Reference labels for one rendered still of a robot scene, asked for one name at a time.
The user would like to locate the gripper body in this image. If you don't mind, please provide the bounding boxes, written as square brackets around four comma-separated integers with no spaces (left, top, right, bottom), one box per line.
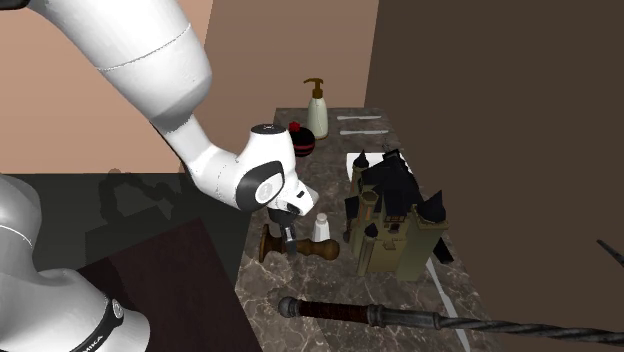
[266,206,301,232]

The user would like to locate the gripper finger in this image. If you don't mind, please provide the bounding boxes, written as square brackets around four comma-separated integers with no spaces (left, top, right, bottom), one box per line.
[280,225,299,258]

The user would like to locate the white salt shaker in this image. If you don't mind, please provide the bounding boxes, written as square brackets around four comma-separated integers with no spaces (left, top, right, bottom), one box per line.
[311,212,332,244]

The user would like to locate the black round jar red knob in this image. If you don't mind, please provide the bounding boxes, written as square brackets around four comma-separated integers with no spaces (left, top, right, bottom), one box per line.
[287,121,318,159]

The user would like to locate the olive castle model black roofs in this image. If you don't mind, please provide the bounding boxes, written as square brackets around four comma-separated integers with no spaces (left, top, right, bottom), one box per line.
[342,147,456,283]

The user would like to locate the cream soap dispenser brown pump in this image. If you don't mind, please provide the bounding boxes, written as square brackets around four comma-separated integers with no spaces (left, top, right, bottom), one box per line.
[303,77,331,142]

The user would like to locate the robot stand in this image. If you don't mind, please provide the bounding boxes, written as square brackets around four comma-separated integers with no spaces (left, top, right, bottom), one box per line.
[76,216,264,352]

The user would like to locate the dark twisted metal rod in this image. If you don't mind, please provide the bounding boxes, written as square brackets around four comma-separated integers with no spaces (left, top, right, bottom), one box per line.
[277,295,624,348]

